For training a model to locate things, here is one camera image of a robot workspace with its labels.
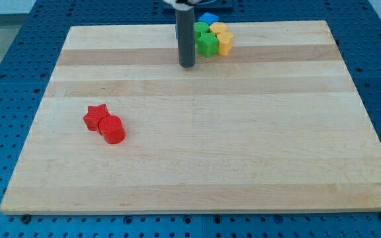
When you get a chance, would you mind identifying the green star block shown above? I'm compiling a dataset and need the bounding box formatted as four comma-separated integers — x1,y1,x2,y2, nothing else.
196,32,219,58

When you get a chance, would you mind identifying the red cylinder block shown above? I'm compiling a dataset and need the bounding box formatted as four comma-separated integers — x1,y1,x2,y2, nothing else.
99,116,126,144

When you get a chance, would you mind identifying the green cylinder block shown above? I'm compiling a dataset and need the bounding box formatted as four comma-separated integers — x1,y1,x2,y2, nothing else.
194,21,210,40

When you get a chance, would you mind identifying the yellow hexagon block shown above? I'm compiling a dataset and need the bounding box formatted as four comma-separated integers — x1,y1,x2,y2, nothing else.
209,22,228,36

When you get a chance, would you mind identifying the red star block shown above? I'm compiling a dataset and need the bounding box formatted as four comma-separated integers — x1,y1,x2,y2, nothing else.
83,104,110,132

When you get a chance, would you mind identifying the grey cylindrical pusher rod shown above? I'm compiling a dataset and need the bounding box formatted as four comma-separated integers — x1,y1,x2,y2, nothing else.
175,9,196,68

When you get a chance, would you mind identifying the blue pentagon block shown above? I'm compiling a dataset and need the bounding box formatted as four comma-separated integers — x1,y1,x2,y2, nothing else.
198,12,219,25

